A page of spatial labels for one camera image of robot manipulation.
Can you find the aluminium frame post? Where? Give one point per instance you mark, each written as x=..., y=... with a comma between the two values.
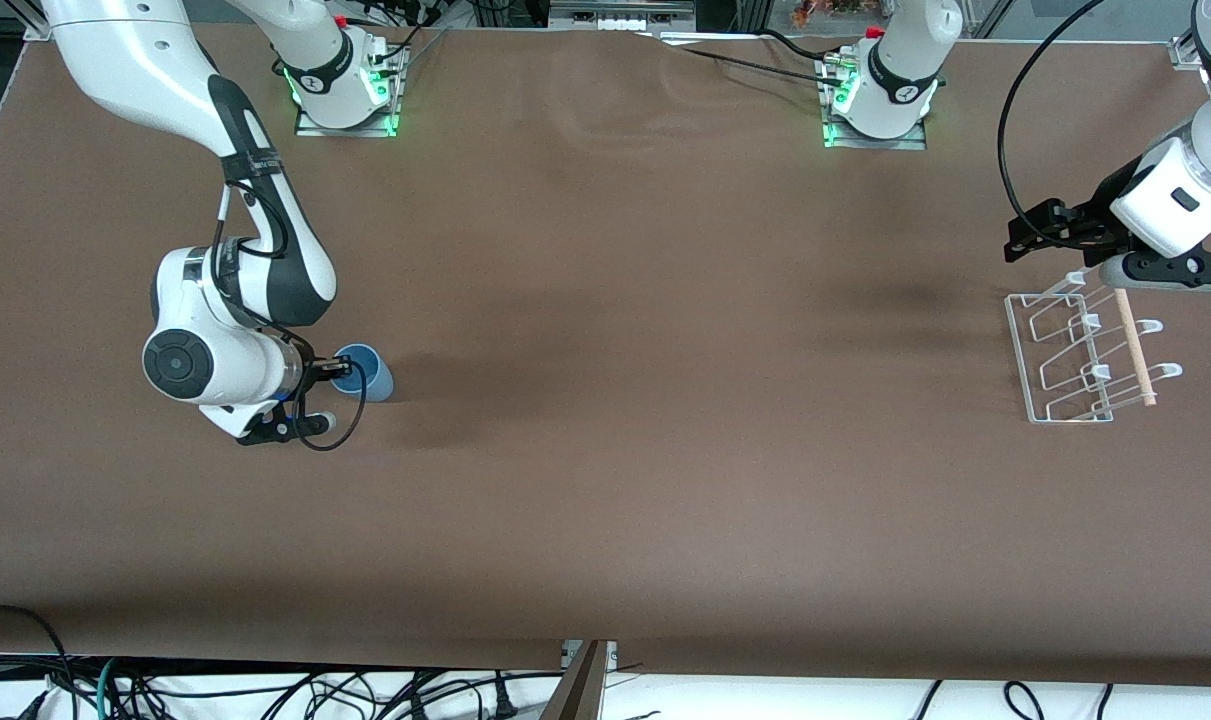
x=580, y=690

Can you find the blue plastic cup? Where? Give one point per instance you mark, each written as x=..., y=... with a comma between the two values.
x=375, y=385

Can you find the wooden rack rod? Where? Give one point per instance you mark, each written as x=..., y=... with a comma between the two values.
x=1135, y=345

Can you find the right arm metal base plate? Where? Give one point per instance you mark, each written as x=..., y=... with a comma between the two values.
x=315, y=130

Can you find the white connector strip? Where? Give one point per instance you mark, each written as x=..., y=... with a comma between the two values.
x=620, y=18

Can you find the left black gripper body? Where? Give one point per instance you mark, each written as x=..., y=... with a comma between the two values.
x=1092, y=217

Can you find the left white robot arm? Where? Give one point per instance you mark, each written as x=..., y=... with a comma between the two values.
x=900, y=70

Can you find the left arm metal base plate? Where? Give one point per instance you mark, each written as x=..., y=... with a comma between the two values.
x=905, y=143

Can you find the brown table cloth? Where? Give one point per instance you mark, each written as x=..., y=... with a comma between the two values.
x=605, y=300

